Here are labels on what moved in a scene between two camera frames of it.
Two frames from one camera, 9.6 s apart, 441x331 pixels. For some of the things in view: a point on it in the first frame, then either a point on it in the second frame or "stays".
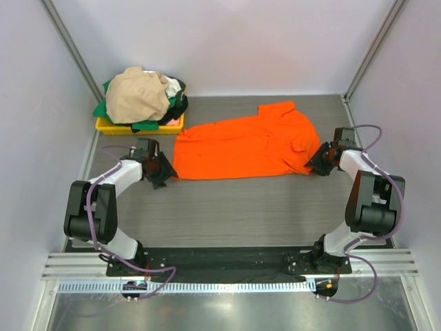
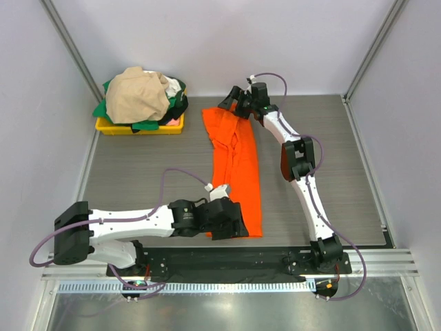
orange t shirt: (276, 141) → (235, 163)
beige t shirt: (134, 95) stays
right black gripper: (315, 161) → (234, 94)
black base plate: (212, 262) stays
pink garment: (173, 122) stays
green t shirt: (101, 110) stays
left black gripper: (167, 172) → (236, 227)
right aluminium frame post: (396, 8) stays
